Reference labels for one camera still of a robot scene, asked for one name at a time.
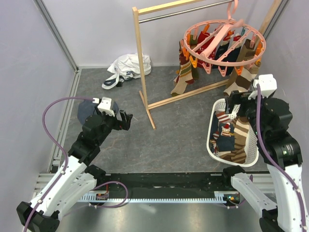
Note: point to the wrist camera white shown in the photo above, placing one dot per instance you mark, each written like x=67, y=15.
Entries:
x=104, y=105
x=268, y=86

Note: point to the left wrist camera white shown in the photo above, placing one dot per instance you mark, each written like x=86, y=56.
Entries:
x=104, y=105

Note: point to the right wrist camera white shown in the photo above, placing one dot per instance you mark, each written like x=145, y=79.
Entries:
x=268, y=86

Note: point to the blue grey cloth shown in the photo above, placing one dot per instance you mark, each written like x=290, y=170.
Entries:
x=86, y=109

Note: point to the pink round clip hanger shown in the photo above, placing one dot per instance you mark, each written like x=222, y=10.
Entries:
x=230, y=36

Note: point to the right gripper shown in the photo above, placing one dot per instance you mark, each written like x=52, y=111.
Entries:
x=237, y=97

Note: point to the white cloth bag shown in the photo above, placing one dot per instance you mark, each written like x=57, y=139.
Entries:
x=125, y=68

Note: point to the white laundry basket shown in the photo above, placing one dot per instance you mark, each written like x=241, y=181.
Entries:
x=250, y=147

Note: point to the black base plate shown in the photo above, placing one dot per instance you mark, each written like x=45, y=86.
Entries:
x=170, y=185

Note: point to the red white striped sock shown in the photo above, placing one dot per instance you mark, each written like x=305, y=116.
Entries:
x=224, y=118

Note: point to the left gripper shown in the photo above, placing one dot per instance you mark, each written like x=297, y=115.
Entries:
x=119, y=124

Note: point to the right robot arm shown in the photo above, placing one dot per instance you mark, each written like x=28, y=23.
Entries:
x=269, y=118

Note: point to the brown striped sock in basket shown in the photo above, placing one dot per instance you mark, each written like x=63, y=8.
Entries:
x=241, y=129

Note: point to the navy christmas sock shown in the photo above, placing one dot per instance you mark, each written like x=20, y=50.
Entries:
x=225, y=139

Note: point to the white cable duct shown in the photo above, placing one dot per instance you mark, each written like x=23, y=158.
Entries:
x=218, y=197

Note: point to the red christmas sock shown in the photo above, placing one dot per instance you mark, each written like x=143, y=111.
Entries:
x=195, y=40

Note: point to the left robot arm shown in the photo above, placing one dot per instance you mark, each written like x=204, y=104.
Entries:
x=76, y=176

